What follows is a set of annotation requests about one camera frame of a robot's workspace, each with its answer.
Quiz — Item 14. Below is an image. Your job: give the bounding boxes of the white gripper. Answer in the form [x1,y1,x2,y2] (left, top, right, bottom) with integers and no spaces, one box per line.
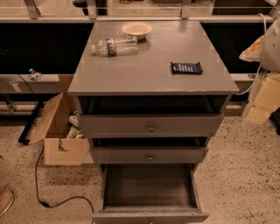
[239,36,280,126]

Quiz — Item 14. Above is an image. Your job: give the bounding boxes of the blue rxbar blueberry bar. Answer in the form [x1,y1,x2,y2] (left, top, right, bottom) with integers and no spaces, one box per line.
[171,62,203,75]

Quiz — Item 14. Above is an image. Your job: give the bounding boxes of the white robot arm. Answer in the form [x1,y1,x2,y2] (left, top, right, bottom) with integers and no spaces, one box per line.
[239,17,280,126]

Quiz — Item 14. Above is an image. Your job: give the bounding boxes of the grey top drawer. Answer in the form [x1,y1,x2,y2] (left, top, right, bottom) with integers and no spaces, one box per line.
[77,96,226,139]

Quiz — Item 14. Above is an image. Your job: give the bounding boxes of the grey drawer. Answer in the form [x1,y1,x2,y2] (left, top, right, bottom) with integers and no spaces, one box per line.
[91,137,208,165]
[93,164,209,224]
[77,96,226,139]

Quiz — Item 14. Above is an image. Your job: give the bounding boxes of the grey drawer cabinet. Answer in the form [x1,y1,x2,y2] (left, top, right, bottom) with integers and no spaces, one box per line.
[67,20,241,224]

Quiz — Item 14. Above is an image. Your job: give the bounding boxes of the grey middle drawer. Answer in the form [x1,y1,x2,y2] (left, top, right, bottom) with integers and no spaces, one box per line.
[91,137,208,165]

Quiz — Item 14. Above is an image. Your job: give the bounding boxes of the grey bottom drawer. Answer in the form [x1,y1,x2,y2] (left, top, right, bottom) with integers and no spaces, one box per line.
[93,164,209,224]

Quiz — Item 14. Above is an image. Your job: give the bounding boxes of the cream ceramic bowl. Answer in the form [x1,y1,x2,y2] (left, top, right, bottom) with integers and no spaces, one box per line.
[122,22,152,40]

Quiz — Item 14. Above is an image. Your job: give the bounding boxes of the clear plastic water bottle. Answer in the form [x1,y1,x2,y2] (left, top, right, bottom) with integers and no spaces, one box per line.
[91,36,138,57]

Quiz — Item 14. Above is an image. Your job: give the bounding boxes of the items inside cardboard box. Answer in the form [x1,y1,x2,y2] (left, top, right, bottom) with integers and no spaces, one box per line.
[66,112,83,139]

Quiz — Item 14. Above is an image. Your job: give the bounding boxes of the open cardboard box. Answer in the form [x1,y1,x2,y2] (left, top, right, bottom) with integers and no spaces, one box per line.
[28,74,91,166]

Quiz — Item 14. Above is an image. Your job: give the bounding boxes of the brown shoe tip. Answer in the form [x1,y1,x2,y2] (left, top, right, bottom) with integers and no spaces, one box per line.
[0,190,15,217]

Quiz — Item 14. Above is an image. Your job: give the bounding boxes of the small clear object on rail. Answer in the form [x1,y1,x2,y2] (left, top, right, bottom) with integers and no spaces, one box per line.
[29,68,42,81]

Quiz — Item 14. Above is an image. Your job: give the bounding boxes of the black floor cable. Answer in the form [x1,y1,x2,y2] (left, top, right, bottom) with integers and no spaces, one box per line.
[34,147,95,224]

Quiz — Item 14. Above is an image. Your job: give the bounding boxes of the black metal frame leg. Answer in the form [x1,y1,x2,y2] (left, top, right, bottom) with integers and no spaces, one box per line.
[18,101,44,145]

